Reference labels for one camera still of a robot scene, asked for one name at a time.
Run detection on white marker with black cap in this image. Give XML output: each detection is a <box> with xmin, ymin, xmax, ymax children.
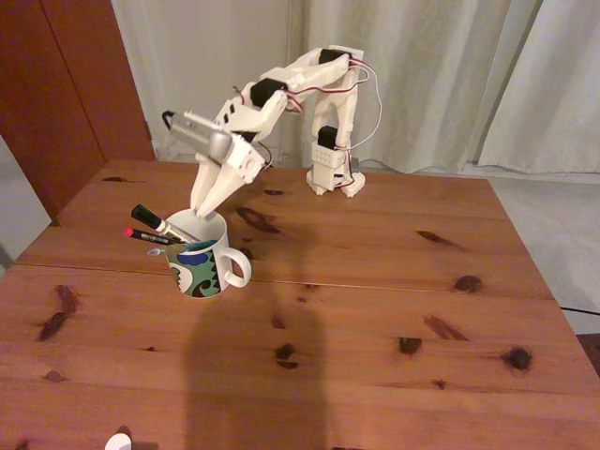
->
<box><xmin>130</xmin><ymin>203</ymin><xmax>193</xmax><ymax>243</ymax></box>

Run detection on black pen with pink end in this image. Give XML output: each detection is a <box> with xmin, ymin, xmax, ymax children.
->
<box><xmin>123</xmin><ymin>226</ymin><xmax>187</xmax><ymax>246</ymax></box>

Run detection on teal mechanical pencil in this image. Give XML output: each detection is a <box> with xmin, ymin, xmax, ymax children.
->
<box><xmin>147</xmin><ymin>239</ymin><xmax>219</xmax><ymax>258</ymax></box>

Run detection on white mug with green-blue pattern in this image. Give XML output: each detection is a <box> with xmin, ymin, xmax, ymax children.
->
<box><xmin>158</xmin><ymin>207</ymin><xmax>253</xmax><ymax>299</ymax></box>

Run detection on brown wooden cabinet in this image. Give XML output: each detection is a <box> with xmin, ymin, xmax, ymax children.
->
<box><xmin>0</xmin><ymin>0</ymin><xmax>156</xmax><ymax>226</ymax></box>

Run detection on white curtain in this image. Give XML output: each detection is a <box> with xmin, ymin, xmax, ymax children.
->
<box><xmin>476</xmin><ymin>0</ymin><xmax>600</xmax><ymax>173</ymax></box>
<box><xmin>279</xmin><ymin>0</ymin><xmax>510</xmax><ymax>175</ymax></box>

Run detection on silver camera box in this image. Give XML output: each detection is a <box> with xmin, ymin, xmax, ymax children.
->
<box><xmin>169</xmin><ymin>111</ymin><xmax>234</xmax><ymax>163</ymax></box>

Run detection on red and white servo wires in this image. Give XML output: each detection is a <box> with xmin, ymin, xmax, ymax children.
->
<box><xmin>232</xmin><ymin>58</ymin><xmax>383</xmax><ymax>151</ymax></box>

